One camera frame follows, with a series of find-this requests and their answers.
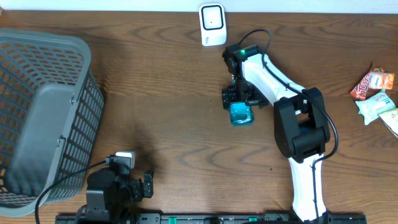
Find teal Listerine mouthwash bottle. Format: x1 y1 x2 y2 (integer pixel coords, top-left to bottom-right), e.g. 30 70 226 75
229 103 254 126

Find red Top chocolate bar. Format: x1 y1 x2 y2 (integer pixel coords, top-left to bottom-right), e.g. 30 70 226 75
349 67 385 101

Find small teal wipes pack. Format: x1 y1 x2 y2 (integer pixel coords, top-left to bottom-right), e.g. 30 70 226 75
355 89 396 125

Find small orange box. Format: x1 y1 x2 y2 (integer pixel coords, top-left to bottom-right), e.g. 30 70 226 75
369 72 394 90

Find large white wet wipes pack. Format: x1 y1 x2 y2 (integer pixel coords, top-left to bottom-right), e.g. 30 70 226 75
379 108 398 137

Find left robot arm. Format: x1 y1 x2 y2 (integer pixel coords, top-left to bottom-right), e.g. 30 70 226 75
73 152 154 224

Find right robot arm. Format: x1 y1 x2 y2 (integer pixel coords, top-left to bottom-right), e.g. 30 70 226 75
222 44 330 222

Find white barcode scanner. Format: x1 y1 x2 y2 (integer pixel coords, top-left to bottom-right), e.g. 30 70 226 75
198 3 227 47

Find grey plastic shopping basket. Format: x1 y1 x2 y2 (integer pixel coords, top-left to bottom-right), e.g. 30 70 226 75
1 28 104 218

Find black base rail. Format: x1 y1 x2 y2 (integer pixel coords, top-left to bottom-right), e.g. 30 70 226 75
55 212 368 224

